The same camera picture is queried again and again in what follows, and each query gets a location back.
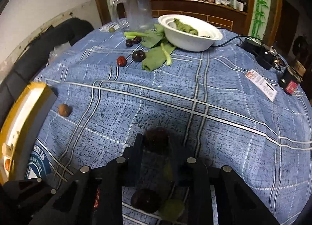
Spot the brown longan fruit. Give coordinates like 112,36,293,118
58,104,71,117

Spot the small dark plum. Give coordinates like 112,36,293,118
125,39,133,48
132,36,142,44

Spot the white bowl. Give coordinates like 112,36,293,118
158,14,223,52

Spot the black leather sofa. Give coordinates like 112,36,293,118
1,18,94,125

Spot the wooden sideboard cabinet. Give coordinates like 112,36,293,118
150,0,248,34

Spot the black red small box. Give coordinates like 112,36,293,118
278,66,302,96

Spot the clear plastic bag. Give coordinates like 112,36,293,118
48,42,71,64

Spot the dark plum by leaf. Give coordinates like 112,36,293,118
132,50,146,62

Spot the small dark plum far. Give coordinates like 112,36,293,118
125,39,133,48

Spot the white paper card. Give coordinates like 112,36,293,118
245,69,277,102

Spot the black power adapter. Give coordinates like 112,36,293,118
241,38,286,71

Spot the green leafy vegetable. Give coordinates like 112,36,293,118
124,24,176,72

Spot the yellow rimmed white tray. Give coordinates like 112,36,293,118
1,82,57,184

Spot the blue plaid tablecloth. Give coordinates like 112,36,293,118
25,27,311,224

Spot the red jujube on table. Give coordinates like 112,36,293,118
116,56,127,66

